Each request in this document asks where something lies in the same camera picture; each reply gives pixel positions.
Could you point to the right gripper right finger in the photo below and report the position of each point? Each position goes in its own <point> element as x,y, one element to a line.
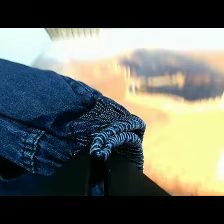
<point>130,181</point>

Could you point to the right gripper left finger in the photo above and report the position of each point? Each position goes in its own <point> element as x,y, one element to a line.
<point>78,178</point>

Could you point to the blue jeans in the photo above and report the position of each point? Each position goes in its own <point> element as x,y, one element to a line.
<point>40,110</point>

